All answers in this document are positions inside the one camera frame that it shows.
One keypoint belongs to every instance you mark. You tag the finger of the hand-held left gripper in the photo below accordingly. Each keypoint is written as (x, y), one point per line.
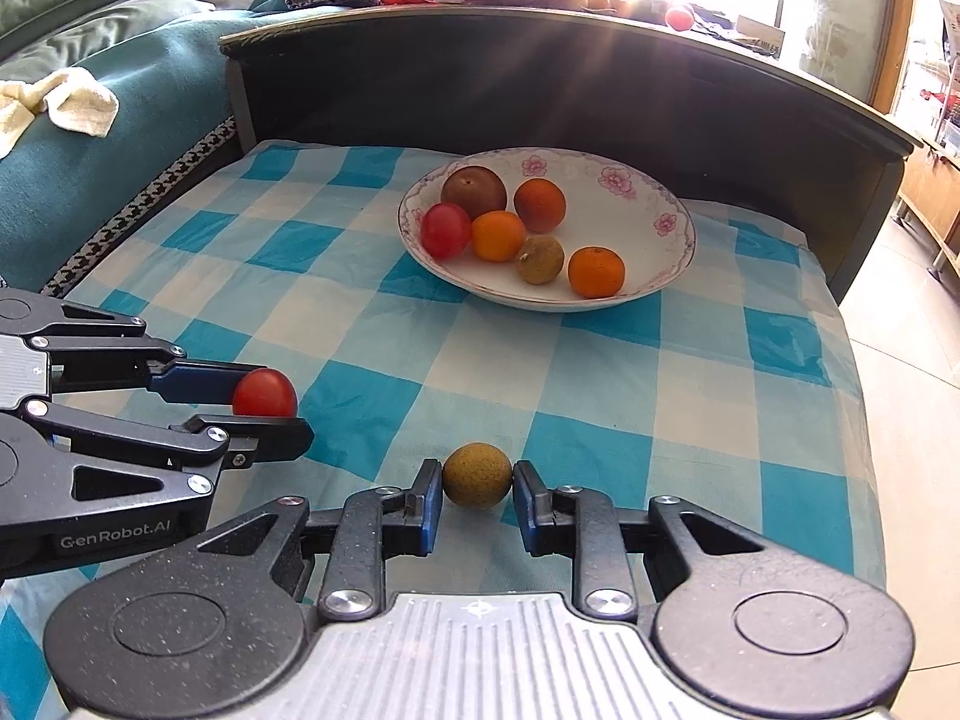
(195, 382)
(262, 441)

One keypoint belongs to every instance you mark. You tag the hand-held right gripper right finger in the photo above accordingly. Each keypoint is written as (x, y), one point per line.
(527, 506)

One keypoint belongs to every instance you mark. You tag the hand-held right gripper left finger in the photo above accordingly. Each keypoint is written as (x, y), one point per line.
(431, 502)

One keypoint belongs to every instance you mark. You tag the small red tomato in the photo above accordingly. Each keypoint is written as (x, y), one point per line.
(264, 394)

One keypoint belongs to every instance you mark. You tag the green-brown longan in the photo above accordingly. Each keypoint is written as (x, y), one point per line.
(540, 260)
(477, 476)

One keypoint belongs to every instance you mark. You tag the orange with dark stem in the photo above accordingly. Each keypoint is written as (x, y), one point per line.
(596, 272)

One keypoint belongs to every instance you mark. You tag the small red apple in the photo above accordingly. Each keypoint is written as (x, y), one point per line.
(445, 232)

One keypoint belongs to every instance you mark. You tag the smooth light orange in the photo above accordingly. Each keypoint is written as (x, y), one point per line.
(498, 237)

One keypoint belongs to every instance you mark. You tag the floral white bowl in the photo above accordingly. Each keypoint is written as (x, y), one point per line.
(645, 240)

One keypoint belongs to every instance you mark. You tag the dark orange mandarin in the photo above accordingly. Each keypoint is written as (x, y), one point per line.
(540, 205)

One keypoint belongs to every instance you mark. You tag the large dark brown fruit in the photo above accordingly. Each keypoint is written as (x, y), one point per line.
(474, 191)

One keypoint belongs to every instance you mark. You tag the blue white checkered cloth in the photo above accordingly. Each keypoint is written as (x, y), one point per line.
(637, 405)

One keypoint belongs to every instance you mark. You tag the teal blanket houndstooth border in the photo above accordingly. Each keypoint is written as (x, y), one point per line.
(135, 180)

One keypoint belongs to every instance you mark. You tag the cream towel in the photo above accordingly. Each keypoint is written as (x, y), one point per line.
(75, 101)

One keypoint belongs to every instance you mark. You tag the wooden cabinet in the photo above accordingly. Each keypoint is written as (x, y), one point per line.
(930, 195)

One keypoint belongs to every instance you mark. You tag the small red fruit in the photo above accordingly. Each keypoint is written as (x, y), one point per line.
(680, 18)

